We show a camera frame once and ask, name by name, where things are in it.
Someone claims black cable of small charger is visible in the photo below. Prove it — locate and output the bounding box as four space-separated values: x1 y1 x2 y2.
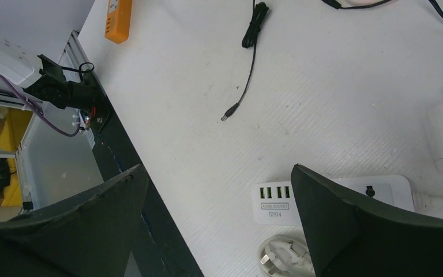
220 0 271 122

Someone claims white power strip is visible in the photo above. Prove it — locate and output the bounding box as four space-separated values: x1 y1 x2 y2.
251 175 415 226

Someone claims white cable of white strip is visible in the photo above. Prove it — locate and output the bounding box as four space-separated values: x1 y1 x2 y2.
257 191 443 277

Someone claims orange power strip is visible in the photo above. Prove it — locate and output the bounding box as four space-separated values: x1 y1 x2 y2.
104 0 133 44

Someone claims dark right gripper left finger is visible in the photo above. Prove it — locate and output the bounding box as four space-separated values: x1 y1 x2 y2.
0 165 148 276

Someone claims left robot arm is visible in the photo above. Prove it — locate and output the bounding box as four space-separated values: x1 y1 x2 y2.
0 38 98 111

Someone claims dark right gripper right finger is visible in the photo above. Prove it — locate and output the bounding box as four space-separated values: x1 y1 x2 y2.
291 164 443 276

